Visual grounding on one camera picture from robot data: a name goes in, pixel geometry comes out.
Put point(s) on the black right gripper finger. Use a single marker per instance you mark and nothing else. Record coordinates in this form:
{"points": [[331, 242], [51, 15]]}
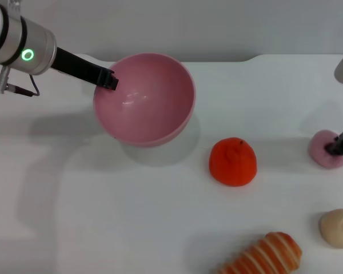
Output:
{"points": [[337, 147]]}

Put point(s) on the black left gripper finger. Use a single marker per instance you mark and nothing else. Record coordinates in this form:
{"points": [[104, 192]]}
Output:
{"points": [[108, 81]]}

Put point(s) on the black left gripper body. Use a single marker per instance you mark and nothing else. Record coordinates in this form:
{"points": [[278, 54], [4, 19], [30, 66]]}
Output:
{"points": [[77, 67]]}

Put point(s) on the pink toy peach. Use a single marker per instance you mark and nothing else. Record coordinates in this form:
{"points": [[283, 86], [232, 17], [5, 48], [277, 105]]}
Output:
{"points": [[320, 151]]}

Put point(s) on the pink plastic bowl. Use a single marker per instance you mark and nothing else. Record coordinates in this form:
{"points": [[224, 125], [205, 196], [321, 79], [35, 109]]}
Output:
{"points": [[148, 114]]}

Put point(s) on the beige toy bun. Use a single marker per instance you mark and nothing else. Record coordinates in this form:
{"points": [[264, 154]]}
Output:
{"points": [[335, 231]]}

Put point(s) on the orange red toy fruit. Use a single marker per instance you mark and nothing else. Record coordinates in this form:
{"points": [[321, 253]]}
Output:
{"points": [[233, 168]]}

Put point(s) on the orange striped toy bread loaf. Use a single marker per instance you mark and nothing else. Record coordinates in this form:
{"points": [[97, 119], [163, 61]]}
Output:
{"points": [[263, 257]]}

